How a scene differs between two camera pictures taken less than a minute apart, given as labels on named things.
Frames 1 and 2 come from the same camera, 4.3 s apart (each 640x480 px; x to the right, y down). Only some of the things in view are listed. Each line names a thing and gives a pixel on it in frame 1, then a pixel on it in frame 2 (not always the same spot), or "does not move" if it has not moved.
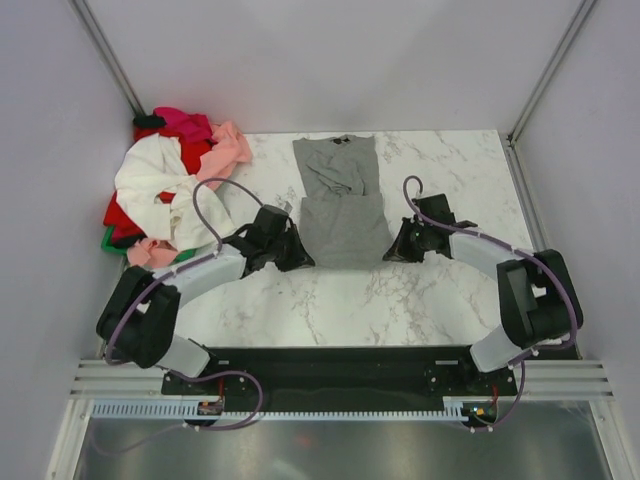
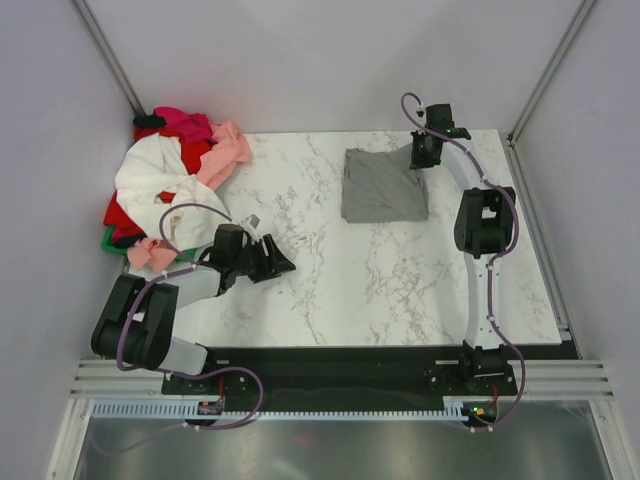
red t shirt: (123, 231) does not move
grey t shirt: (342, 211) to (382, 187)
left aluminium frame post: (96, 34) does not move
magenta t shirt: (193, 125) does not move
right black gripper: (401, 250) to (415, 161)
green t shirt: (105, 244) does not move
